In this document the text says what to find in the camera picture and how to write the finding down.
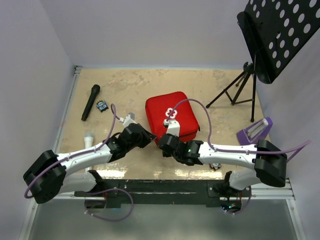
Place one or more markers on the aluminium rail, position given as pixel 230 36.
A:
pixel 259 192
pixel 61 128

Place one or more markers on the brown owl toy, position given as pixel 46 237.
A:
pixel 215 166

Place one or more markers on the black music stand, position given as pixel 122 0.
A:
pixel 274 32

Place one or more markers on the white microphone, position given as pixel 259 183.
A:
pixel 88 140

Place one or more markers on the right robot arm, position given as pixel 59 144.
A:
pixel 260 163

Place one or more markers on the blue owl toy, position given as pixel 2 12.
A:
pixel 102 105

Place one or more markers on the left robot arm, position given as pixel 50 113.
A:
pixel 45 177

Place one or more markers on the aluminium front rail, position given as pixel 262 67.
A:
pixel 259 192

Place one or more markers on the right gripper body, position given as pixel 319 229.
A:
pixel 165 154

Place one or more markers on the aluminium left rail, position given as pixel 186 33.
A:
pixel 61 128

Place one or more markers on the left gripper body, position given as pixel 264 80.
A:
pixel 143 139

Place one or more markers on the red medicine kit case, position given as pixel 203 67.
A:
pixel 159 108

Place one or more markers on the black microphone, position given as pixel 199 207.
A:
pixel 95 90

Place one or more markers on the purple box device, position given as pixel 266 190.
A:
pixel 255 132

